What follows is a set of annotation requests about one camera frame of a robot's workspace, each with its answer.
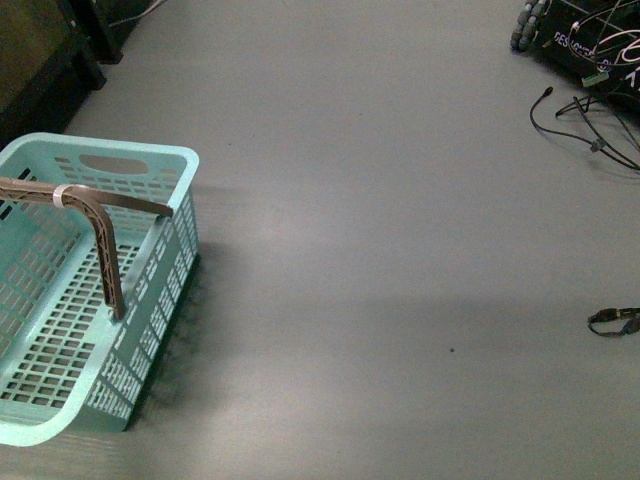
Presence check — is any brown basket handle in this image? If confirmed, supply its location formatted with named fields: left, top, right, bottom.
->
left=1, top=177, right=173, bottom=321

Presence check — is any light blue plastic basket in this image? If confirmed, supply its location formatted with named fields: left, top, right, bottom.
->
left=1, top=133, right=199, bottom=447

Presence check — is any dark cabinet furniture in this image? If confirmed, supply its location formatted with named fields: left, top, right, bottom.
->
left=1, top=1, right=162, bottom=145

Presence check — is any black cable on floor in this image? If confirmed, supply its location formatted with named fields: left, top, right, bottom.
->
left=529, top=87, right=640, bottom=169

